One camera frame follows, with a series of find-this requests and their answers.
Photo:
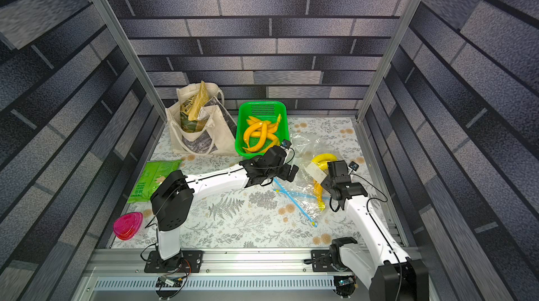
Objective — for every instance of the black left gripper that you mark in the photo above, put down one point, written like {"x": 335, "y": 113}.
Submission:
{"x": 286, "y": 174}

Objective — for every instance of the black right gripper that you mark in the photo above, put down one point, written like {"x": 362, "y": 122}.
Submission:
{"x": 332, "y": 177}

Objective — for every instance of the yellow banana bunch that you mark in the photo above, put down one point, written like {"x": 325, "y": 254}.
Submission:
{"x": 321, "y": 161}
{"x": 260, "y": 131}

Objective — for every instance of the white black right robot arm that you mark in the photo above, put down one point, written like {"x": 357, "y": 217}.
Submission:
{"x": 386, "y": 269}

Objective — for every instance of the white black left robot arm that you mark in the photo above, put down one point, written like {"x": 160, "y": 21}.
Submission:
{"x": 172, "y": 200}

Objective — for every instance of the beige canvas tote bag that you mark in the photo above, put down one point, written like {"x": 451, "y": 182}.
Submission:
{"x": 216, "y": 137}

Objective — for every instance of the green chips bag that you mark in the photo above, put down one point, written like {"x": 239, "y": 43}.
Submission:
{"x": 153, "y": 175}

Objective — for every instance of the snack packets in tote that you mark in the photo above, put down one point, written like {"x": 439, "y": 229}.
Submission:
{"x": 192, "y": 98}

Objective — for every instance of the right circuit board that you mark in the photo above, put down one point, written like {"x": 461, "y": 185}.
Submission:
{"x": 345, "y": 286}

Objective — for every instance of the circuit board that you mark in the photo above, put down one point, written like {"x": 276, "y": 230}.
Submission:
{"x": 169, "y": 287}
{"x": 345, "y": 286}

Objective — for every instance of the pink plastic container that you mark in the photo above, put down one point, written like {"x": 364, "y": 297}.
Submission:
{"x": 127, "y": 226}

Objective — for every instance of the left circuit board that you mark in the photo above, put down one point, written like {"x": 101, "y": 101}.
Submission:
{"x": 169, "y": 287}

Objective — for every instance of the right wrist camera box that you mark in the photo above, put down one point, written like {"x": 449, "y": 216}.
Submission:
{"x": 338, "y": 172}

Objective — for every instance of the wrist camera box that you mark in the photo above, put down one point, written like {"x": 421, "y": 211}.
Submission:
{"x": 286, "y": 144}
{"x": 338, "y": 172}

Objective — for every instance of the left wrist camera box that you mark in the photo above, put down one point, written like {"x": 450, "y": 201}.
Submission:
{"x": 286, "y": 144}

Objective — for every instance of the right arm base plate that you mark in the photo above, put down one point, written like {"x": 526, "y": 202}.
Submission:
{"x": 325, "y": 260}

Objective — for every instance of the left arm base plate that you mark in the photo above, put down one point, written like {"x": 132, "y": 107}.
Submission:
{"x": 185, "y": 261}

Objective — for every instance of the aluminium front rail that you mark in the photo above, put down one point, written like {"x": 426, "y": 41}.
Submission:
{"x": 226, "y": 273}

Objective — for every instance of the aluminium frame post right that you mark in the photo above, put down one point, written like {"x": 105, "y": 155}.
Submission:
{"x": 384, "y": 65}

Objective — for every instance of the aluminium frame post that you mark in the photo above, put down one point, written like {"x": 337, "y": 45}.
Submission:
{"x": 384, "y": 65}
{"x": 119, "y": 35}

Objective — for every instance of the aluminium frame post left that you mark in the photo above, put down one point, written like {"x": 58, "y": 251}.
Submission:
{"x": 119, "y": 35}

